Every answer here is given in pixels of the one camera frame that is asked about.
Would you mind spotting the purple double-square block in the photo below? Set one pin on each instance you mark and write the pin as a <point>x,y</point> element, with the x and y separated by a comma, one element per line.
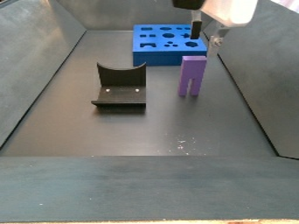
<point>191,75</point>

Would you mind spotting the black curved holder stand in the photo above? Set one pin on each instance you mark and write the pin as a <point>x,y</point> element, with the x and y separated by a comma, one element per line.
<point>122,86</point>

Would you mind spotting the blue foam shape board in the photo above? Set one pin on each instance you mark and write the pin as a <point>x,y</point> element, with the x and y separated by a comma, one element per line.
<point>161,44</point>

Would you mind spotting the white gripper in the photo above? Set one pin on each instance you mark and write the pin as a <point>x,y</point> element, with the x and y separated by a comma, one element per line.
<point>231,13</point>

